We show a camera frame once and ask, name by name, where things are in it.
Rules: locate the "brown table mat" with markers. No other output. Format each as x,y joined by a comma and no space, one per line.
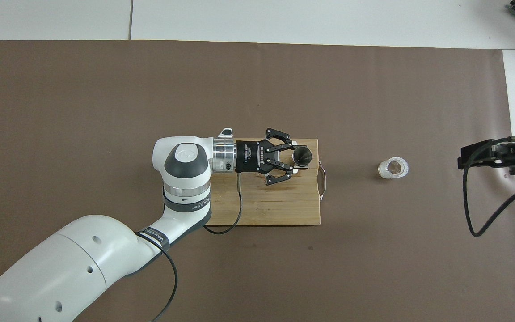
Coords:
105,112

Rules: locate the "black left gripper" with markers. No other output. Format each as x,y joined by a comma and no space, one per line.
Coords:
251,156

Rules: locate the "wooden cutting board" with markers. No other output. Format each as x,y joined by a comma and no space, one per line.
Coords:
275,205

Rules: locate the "clear faceted glass cup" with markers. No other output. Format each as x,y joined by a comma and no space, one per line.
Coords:
393,167

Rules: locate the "steel jigger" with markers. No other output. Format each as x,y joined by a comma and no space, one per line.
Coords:
303,155

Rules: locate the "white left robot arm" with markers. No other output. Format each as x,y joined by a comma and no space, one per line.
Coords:
83,264

